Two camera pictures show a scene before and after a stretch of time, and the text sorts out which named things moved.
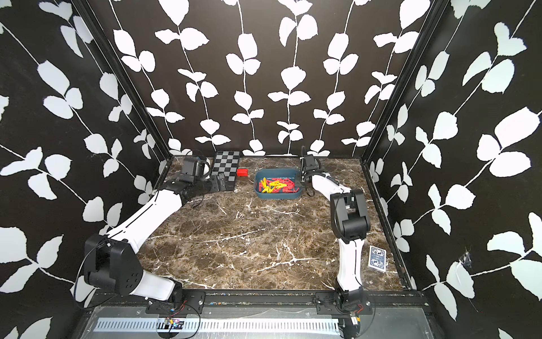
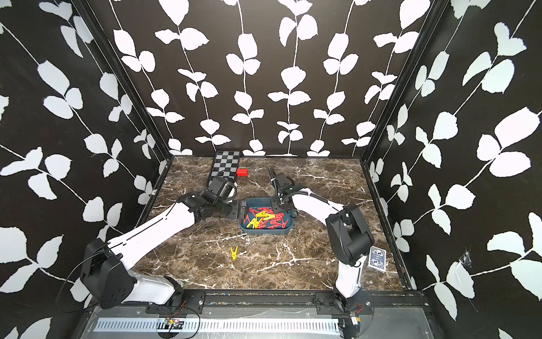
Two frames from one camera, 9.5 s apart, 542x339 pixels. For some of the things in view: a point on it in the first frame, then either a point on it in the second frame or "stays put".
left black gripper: [216, 186] → [236, 212]
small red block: [242, 172] stays put
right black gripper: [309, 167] → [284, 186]
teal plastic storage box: [278, 183] → [262, 219]
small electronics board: [173, 323] stays put
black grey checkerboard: [227, 162] stays put
